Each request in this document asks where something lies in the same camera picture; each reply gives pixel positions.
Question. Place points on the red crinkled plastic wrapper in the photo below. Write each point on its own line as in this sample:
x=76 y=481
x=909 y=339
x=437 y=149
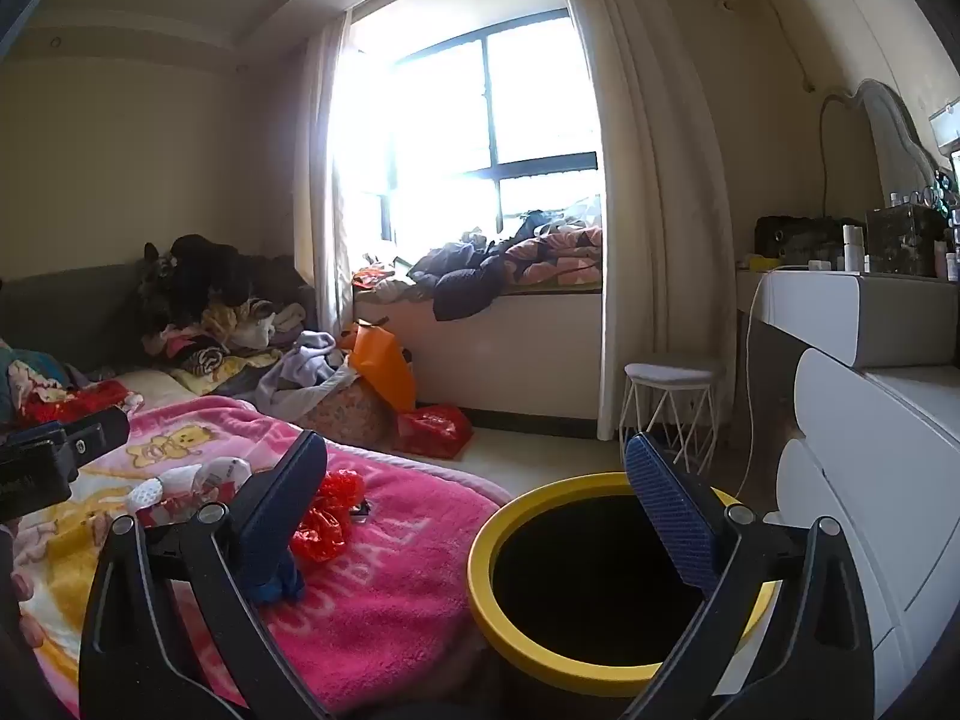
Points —
x=330 y=495

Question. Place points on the white tissue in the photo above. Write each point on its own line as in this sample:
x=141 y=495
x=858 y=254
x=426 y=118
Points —
x=154 y=491

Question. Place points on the yellow flat item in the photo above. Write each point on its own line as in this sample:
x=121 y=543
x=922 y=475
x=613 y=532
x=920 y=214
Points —
x=757 y=263

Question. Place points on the pink patterned quilt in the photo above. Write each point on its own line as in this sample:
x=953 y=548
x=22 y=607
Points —
x=559 y=259

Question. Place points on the orange bag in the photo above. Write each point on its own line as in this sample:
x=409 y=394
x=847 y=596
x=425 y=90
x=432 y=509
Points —
x=382 y=367

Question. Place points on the white vanity table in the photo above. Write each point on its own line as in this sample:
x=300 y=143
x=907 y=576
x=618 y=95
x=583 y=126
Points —
x=825 y=315

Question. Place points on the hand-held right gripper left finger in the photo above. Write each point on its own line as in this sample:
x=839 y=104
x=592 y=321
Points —
x=285 y=510

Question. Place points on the pink printed blanket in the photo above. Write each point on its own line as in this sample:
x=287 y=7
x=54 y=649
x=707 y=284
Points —
x=405 y=577

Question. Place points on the white drawer cabinet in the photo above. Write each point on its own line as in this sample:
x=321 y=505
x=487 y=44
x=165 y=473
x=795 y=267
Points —
x=885 y=480

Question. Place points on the yellow-rimmed black trash bin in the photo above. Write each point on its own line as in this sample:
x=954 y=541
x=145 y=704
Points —
x=495 y=532

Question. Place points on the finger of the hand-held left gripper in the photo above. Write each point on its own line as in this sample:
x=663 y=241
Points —
x=97 y=439

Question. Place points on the floral fabric bag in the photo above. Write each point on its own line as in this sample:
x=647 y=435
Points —
x=345 y=416

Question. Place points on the grey white garment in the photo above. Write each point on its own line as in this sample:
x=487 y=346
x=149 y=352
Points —
x=300 y=367

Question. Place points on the dark storage box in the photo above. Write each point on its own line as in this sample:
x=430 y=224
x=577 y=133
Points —
x=904 y=240

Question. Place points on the black fuzzy clothing heap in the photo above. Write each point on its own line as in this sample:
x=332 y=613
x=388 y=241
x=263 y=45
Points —
x=210 y=274

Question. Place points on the orange green cloth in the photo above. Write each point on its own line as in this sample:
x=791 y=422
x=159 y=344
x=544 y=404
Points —
x=375 y=277

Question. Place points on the white window seat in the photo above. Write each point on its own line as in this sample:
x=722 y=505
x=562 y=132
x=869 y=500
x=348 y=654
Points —
x=525 y=345

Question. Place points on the person's left hand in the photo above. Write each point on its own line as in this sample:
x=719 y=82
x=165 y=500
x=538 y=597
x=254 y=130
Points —
x=28 y=626

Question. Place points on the wide white curtain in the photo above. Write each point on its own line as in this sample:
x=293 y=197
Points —
x=652 y=202

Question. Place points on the red cloth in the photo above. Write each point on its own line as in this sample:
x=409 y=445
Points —
x=71 y=401

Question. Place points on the white red-print packet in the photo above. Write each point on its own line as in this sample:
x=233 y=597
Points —
x=221 y=474

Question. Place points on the silver-framed vanity mirror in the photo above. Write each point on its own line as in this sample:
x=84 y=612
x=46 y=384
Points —
x=889 y=142

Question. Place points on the narrow white curtain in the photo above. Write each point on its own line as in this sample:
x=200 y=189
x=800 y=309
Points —
x=322 y=187

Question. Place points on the black bag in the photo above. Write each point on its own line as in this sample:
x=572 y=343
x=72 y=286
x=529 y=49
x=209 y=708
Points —
x=795 y=240

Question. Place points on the grey bed headboard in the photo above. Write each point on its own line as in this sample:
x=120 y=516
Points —
x=67 y=315

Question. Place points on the red plastic bag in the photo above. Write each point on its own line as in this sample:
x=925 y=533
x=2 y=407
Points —
x=435 y=431

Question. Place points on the white bottle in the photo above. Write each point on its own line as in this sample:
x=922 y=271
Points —
x=851 y=247

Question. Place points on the dark blue jacket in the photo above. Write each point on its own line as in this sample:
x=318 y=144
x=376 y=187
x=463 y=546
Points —
x=461 y=281

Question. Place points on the colourful printed cloth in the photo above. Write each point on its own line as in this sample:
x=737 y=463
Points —
x=34 y=375

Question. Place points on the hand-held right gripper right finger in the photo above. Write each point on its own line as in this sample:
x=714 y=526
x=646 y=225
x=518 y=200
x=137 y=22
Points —
x=667 y=502

